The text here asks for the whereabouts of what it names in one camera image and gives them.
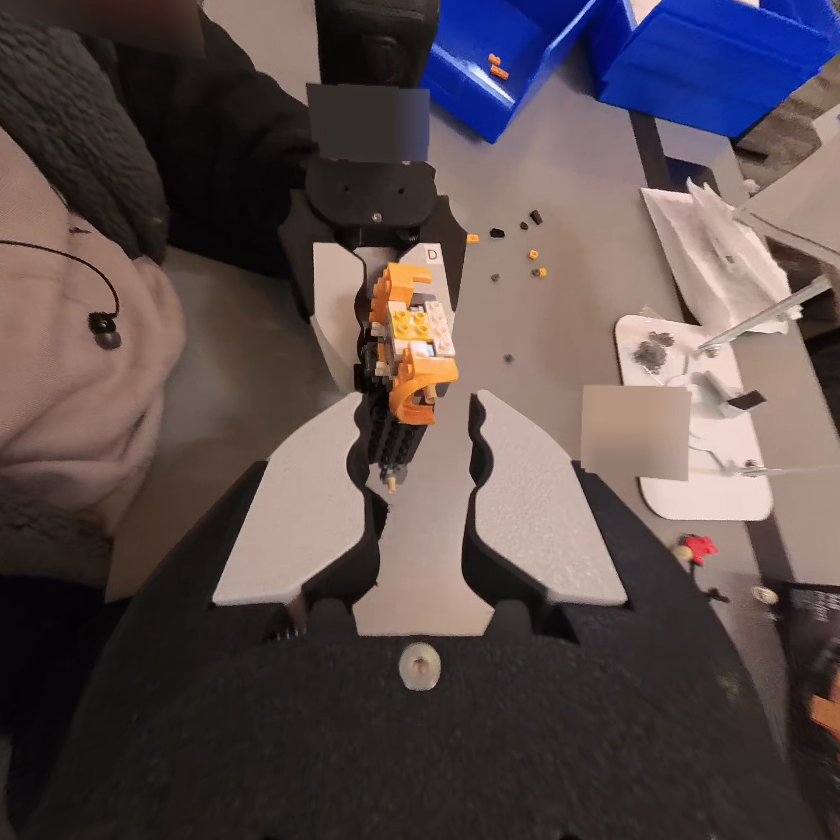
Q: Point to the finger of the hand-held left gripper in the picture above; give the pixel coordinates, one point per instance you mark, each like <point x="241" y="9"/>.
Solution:
<point x="334" y="308"/>
<point x="447" y="275"/>

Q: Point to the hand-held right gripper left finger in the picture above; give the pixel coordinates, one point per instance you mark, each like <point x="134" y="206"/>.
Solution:
<point x="295" y="525"/>

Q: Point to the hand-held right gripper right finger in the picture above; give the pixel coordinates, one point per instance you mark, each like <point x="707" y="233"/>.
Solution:
<point x="544" y="525"/>

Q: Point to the orange lego wheel arch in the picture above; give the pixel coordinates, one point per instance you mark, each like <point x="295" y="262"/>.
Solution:
<point x="420" y="387"/>

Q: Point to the orange black lego car body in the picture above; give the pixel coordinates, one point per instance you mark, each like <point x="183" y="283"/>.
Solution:
<point x="394" y="439"/>

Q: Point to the person's left forearm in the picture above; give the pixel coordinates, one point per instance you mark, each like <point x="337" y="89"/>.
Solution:
<point x="229" y="164"/>

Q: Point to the scatter of small lego pieces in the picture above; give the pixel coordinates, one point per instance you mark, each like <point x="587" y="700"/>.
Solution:
<point x="497" y="232"/>

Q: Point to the black lego part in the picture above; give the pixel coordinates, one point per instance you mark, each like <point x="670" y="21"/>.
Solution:
<point x="718" y="595"/>

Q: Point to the small white lego piece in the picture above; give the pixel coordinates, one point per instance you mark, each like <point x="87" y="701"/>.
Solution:
<point x="764" y="595"/>

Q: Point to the black lego set box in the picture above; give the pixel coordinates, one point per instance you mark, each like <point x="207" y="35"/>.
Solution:
<point x="814" y="656"/>

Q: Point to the lego instruction booklet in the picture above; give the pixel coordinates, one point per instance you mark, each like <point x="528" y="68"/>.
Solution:
<point x="800" y="210"/>

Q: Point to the blue plastic bin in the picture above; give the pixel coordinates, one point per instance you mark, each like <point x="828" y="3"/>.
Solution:
<point x="459" y="85"/>
<point x="689" y="65"/>

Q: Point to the clear bag of small parts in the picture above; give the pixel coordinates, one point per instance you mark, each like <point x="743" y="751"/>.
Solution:
<point x="653" y="351"/>

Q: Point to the grey wedge plate black edge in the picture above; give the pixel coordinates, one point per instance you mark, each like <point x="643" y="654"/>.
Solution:
<point x="728" y="400"/>

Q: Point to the person's pale hoodie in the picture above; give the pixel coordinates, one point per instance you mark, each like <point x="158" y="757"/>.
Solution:
<point x="65" y="407"/>

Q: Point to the crumpled white paper bag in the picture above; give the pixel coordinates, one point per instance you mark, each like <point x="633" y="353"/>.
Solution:
<point x="722" y="262"/>

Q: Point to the metal book stand bracket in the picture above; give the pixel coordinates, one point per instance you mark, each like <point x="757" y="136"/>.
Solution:
<point x="745" y="467"/>

